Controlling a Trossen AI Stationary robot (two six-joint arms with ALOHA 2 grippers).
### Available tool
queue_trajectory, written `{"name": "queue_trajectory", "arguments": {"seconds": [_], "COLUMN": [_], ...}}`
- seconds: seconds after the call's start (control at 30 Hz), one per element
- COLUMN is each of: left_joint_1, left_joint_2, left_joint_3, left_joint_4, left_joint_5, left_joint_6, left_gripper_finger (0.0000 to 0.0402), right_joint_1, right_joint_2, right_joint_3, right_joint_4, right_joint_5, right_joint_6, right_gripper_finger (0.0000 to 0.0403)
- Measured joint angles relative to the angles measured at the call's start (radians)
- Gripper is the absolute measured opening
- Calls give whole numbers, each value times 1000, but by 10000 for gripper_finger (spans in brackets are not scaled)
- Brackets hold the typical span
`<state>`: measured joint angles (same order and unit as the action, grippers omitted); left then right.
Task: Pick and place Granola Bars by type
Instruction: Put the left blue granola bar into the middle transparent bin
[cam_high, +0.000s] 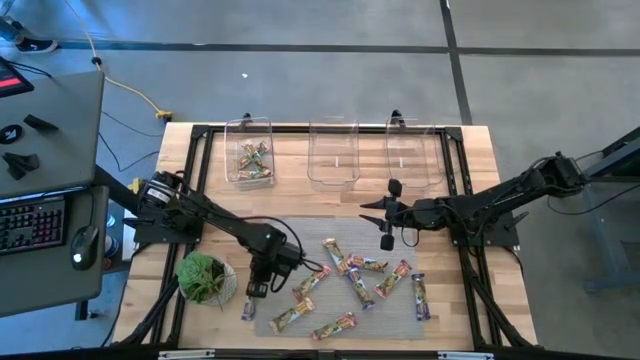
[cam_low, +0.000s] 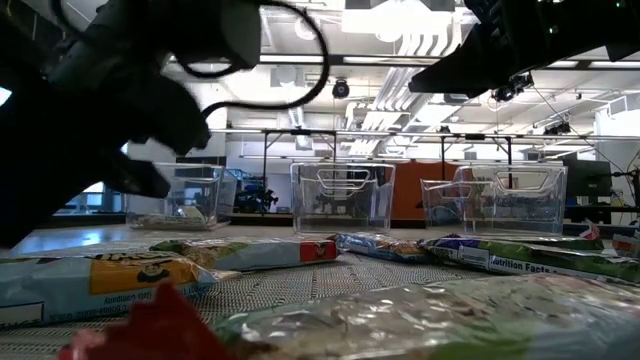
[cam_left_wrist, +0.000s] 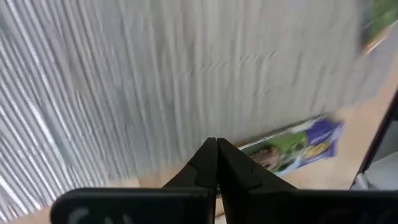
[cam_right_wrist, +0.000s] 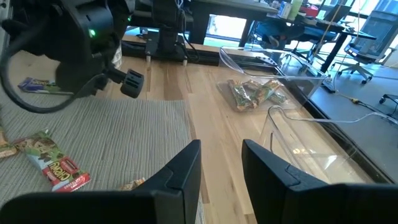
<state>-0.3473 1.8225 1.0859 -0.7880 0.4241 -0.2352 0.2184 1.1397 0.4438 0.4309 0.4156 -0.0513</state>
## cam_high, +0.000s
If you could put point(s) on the black computer mouse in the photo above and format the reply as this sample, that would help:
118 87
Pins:
85 247

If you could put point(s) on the black metal table frame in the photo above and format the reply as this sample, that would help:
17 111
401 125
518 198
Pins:
372 130

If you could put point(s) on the grey woven placemat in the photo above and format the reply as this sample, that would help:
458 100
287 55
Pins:
300 235

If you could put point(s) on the small green potted plant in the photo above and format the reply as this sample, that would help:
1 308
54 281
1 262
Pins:
229 287

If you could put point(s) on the black angular plastic part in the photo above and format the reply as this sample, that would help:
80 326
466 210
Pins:
20 164

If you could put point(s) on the black backlit keyboard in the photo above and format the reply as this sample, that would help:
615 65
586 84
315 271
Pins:
30 225

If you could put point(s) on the small black bracket part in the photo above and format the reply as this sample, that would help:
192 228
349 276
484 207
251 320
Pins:
40 122

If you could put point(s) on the black round puck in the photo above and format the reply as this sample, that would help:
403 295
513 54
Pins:
10 134

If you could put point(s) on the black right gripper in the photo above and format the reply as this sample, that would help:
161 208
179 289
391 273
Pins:
402 215

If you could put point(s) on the person's shoe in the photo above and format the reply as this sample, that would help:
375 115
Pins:
36 46

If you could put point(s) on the black screen with red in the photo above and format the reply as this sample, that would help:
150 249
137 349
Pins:
12 80

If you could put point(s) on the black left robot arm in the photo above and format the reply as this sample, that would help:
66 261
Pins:
225 222

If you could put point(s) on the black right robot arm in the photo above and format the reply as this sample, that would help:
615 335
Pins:
500 197

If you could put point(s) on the green succulent plant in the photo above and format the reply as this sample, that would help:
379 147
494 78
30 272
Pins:
197 275

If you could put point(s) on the grey raised desk shelf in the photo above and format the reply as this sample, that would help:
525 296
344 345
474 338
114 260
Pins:
60 150

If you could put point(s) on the large grey desk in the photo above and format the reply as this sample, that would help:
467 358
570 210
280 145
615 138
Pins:
50 290

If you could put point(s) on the silver bracket plate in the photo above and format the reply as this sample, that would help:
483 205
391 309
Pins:
187 354
465 356

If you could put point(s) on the purple granola bar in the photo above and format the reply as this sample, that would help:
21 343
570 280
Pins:
248 312
421 297
361 288

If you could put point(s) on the clear plastic bin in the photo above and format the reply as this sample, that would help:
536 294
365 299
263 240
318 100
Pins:
415 150
232 170
332 165

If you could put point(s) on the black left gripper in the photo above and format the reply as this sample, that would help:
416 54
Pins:
272 265

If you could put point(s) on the person's leg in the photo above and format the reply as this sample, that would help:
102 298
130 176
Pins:
9 30

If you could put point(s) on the black clamp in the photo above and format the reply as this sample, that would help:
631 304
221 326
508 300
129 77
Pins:
397 117
245 119

